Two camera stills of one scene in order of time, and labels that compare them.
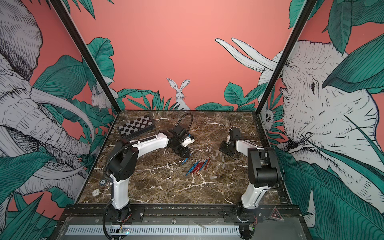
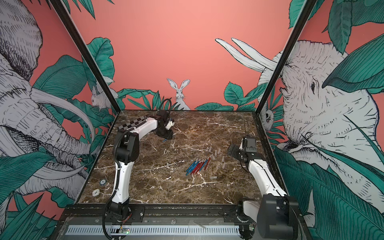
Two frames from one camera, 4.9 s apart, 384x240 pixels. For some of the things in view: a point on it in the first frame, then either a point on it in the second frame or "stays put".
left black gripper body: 181,150 to 165,133
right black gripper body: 227,148 to 238,153
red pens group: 199,167 stays put
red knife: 205,161 stays put
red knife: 207,163 stays put
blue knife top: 184,161 to 190,168
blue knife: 192,168 stays put
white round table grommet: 95,192 stays put
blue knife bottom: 204,164 stays put
